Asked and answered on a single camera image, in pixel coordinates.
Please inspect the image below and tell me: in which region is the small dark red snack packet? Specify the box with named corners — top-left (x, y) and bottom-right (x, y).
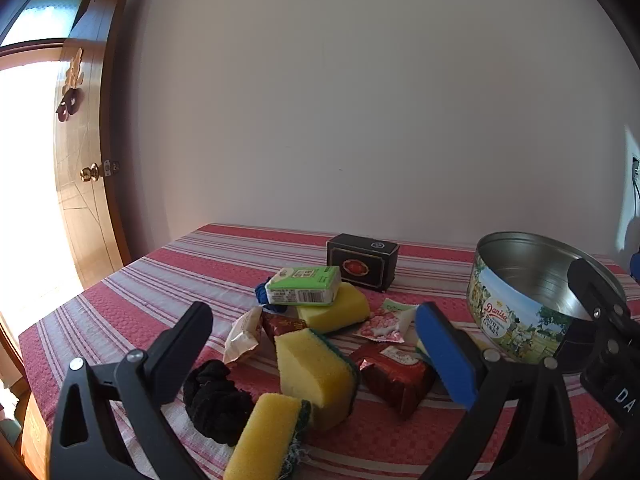
top-left (260, 310), bottom-right (308, 343)

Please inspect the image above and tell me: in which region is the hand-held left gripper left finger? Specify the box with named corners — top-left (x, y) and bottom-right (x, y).
top-left (48, 301), bottom-right (216, 480)

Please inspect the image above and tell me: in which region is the black rectangular box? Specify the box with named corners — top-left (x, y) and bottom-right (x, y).
top-left (326, 233), bottom-right (400, 294)

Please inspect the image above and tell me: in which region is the transom window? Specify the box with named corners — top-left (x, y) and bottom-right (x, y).
top-left (0, 0), bottom-right (96, 48)

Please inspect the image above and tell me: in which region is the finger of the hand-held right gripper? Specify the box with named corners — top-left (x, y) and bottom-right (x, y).
top-left (566, 257), bottom-right (640, 361)
top-left (554, 320), bottom-right (602, 375)

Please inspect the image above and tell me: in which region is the green tissue pack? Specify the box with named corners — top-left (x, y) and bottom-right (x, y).
top-left (265, 266), bottom-right (342, 307)

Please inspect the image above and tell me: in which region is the hanging door ornament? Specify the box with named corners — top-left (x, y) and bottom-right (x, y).
top-left (56, 47), bottom-right (85, 123)

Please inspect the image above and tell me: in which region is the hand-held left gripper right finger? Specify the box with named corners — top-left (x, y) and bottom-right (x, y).
top-left (415, 302), bottom-right (583, 480)

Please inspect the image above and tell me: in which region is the wooden door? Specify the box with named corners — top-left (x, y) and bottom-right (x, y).
top-left (52, 0), bottom-right (141, 291)

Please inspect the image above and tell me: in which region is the black scrunchie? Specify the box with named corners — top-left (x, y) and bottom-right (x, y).
top-left (182, 359), bottom-right (255, 447)

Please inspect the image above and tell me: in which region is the beige snack packet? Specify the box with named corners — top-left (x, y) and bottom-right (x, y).
top-left (222, 306), bottom-right (264, 365)

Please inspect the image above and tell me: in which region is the red white-label snack packet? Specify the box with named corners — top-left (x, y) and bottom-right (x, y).
top-left (348, 342), bottom-right (436, 421)

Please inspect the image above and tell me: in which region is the round printed cookie tin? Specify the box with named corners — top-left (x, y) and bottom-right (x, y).
top-left (466, 231), bottom-right (630, 376)

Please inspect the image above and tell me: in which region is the red striped cloth-covered desktop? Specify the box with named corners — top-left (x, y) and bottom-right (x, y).
top-left (17, 223), bottom-right (640, 480)

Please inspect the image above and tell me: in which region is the blue scrunchie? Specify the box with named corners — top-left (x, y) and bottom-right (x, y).
top-left (254, 282), bottom-right (288, 316)

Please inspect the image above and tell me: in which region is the pink candy packet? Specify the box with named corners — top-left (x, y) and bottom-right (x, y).
top-left (352, 298), bottom-right (420, 343)

